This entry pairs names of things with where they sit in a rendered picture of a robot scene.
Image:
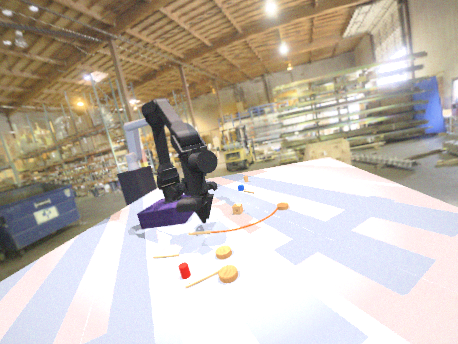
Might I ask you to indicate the light wooden block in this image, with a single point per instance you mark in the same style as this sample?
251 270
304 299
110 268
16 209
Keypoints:
237 209

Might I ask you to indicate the red cylinder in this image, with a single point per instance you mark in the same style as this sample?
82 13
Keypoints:
184 270

